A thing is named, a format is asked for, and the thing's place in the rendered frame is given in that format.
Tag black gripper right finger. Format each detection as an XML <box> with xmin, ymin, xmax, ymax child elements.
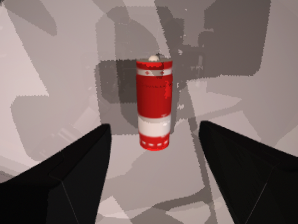
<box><xmin>198</xmin><ymin>120</ymin><xmax>298</xmax><ymax>224</ymax></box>

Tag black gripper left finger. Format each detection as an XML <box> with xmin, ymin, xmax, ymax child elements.
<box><xmin>0</xmin><ymin>124</ymin><xmax>112</xmax><ymax>224</ymax></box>

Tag red and silver battery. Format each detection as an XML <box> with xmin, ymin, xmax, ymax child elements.
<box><xmin>136</xmin><ymin>55</ymin><xmax>173</xmax><ymax>151</ymax></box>

